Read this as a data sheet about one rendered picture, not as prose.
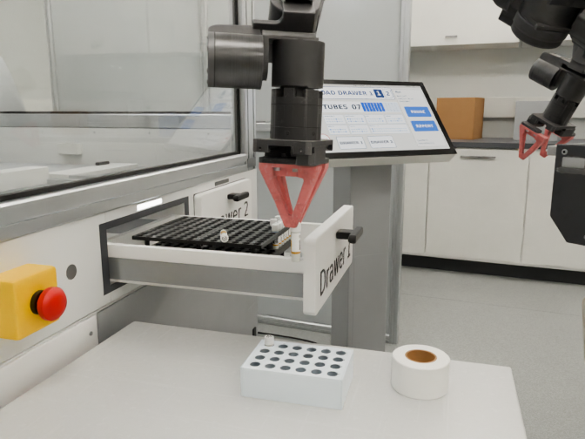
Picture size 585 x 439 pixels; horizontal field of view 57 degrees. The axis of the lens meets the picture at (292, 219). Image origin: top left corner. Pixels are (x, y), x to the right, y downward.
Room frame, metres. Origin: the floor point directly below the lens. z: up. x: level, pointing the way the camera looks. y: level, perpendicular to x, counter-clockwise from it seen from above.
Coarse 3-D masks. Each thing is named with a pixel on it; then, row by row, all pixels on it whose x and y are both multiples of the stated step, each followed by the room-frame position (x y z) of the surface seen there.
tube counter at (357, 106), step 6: (354, 102) 1.77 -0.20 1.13; (360, 102) 1.78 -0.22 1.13; (366, 102) 1.79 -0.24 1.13; (372, 102) 1.80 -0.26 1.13; (378, 102) 1.81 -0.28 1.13; (384, 102) 1.82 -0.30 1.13; (390, 102) 1.83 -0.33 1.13; (396, 102) 1.84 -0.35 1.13; (354, 108) 1.75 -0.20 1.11; (360, 108) 1.76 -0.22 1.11; (366, 108) 1.77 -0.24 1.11; (372, 108) 1.78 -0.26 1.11; (378, 108) 1.79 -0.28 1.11; (384, 108) 1.80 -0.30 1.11; (390, 108) 1.81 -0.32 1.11; (396, 108) 1.82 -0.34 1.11
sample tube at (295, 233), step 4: (292, 228) 0.60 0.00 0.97; (296, 228) 0.60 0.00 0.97; (300, 228) 0.61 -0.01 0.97; (292, 232) 0.61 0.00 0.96; (296, 232) 0.60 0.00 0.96; (292, 236) 0.60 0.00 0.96; (296, 236) 0.60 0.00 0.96; (292, 240) 0.60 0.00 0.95; (296, 240) 0.60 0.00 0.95; (292, 244) 0.60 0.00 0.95; (296, 244) 0.60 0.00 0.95; (292, 248) 0.60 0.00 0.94; (296, 248) 0.60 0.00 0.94; (292, 252) 0.60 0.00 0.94; (296, 252) 0.60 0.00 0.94; (292, 256) 0.60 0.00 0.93; (296, 256) 0.60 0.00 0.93; (292, 260) 0.60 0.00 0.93; (296, 260) 0.60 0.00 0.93
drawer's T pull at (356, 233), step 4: (356, 228) 0.85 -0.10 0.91; (360, 228) 0.85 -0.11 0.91; (340, 232) 0.83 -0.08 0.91; (344, 232) 0.83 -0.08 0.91; (348, 232) 0.83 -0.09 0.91; (352, 232) 0.83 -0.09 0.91; (356, 232) 0.82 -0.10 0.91; (360, 232) 0.84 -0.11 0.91; (336, 236) 0.83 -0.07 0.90; (340, 236) 0.83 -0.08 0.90; (344, 236) 0.83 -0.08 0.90; (348, 236) 0.82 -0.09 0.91; (352, 236) 0.80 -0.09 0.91; (356, 236) 0.80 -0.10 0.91; (348, 240) 0.80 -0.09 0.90; (352, 240) 0.80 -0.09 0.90; (356, 240) 0.81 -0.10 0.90
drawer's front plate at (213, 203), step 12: (240, 180) 1.33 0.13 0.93; (204, 192) 1.13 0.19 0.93; (216, 192) 1.17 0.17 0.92; (228, 192) 1.23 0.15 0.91; (240, 192) 1.30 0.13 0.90; (204, 204) 1.11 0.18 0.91; (216, 204) 1.17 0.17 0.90; (228, 204) 1.23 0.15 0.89; (240, 204) 1.30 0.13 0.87; (216, 216) 1.16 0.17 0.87; (240, 216) 1.30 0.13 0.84
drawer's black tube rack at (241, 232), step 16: (176, 224) 0.94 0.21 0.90; (192, 224) 0.94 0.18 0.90; (208, 224) 0.94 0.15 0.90; (224, 224) 0.94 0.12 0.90; (240, 224) 0.94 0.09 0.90; (256, 224) 0.94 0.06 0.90; (160, 240) 0.83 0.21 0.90; (176, 240) 0.83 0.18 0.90; (192, 240) 0.82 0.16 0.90; (208, 240) 0.82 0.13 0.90; (240, 240) 0.83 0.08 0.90; (288, 240) 0.94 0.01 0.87
